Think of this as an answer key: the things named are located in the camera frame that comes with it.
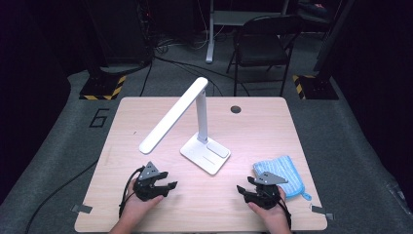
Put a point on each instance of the person's left hand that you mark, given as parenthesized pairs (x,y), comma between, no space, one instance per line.
(136,209)

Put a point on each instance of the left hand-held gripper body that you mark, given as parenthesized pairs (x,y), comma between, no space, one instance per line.
(146,188)

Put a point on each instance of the white table frame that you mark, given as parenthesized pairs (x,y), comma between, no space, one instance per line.
(210,39)

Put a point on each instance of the grey tape piece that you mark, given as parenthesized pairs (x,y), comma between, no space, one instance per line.
(82,208)
(321,211)

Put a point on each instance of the black stand with striped base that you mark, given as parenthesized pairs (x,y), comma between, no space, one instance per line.
(315,87)
(100,87)

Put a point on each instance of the black folding chair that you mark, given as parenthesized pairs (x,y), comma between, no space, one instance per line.
(259,48)

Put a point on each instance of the white desk lamp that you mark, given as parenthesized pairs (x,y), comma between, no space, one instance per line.
(175,113)

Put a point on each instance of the blue striped cleaning cloth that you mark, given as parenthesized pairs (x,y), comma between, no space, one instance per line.
(287,165)

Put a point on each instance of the person's right hand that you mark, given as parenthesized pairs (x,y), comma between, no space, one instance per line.
(276,216)

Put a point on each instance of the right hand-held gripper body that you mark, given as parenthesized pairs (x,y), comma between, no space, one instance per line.
(266,195)

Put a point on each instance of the dark equipment cabinet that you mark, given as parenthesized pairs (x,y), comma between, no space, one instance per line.
(123,32)

